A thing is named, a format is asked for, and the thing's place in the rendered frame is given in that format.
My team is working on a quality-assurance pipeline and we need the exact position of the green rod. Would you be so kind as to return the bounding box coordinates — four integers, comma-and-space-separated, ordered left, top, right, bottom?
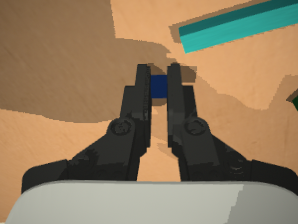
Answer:
292, 96, 298, 111

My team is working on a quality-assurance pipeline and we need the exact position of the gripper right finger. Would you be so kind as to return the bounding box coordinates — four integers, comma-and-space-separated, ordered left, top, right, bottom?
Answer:
167, 63, 298, 196

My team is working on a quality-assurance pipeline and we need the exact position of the turquoise rod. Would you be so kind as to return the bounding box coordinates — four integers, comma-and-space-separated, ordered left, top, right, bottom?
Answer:
179, 0, 298, 54

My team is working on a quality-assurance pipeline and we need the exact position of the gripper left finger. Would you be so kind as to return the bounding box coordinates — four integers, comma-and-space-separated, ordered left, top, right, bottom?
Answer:
21, 64, 152, 194

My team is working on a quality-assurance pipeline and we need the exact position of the small blue cube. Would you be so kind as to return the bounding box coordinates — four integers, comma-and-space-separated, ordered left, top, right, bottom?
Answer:
150, 75, 167, 98

